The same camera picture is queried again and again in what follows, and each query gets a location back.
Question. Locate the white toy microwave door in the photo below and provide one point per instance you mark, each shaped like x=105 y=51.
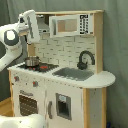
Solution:
x=66 y=25

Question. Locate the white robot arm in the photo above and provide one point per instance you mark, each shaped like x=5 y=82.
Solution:
x=10 y=36

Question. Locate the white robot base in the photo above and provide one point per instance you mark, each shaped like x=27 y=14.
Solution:
x=31 y=121

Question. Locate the wooden toy kitchen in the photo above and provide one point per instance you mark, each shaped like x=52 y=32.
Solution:
x=88 y=97

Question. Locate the grey toy sink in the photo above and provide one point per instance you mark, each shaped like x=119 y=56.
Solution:
x=73 y=74

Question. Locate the black toy faucet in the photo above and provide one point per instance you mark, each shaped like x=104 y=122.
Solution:
x=83 y=63

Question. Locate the black toy stovetop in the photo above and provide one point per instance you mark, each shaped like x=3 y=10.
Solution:
x=41 y=67

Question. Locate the silver toy pot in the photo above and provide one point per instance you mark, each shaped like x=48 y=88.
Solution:
x=32 y=61

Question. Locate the red right stove knob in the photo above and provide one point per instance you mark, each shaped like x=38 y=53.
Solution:
x=35 y=84

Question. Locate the red stove knob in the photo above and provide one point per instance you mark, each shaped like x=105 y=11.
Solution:
x=35 y=84
x=16 y=78

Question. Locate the grey ice dispenser panel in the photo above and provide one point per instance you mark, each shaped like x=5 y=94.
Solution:
x=63 y=106

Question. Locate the grey range hood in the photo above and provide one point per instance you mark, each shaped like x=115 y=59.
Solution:
x=43 y=24

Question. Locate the red left stove knob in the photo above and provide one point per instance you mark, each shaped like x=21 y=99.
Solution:
x=16 y=78

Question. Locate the toy oven door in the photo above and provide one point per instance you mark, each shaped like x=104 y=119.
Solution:
x=27 y=103

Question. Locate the grey fridge door handle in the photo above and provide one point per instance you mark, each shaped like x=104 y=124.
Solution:
x=50 y=109

